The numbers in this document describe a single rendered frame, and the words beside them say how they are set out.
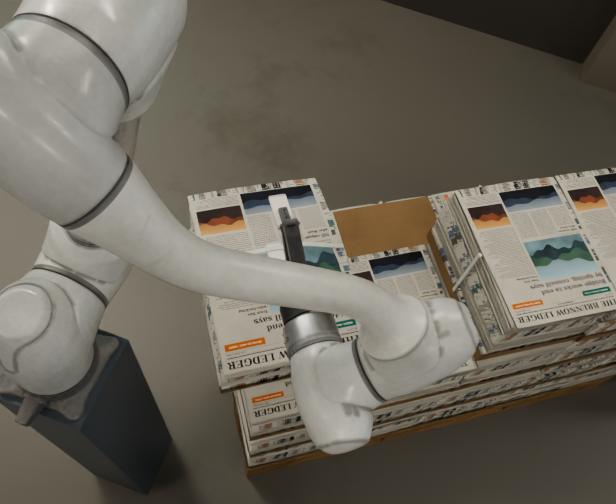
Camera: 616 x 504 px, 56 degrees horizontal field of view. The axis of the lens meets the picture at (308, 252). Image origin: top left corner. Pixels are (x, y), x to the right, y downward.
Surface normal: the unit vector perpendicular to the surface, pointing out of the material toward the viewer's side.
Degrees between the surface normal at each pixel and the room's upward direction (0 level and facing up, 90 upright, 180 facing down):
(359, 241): 0
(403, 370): 68
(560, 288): 0
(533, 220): 0
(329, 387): 28
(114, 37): 50
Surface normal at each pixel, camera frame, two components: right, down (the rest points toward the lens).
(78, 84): 0.69, 0.03
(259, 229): 0.07, -0.62
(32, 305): 0.01, -0.37
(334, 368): -0.42, -0.42
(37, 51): 0.47, -0.37
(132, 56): 0.87, 0.27
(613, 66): -0.33, 0.80
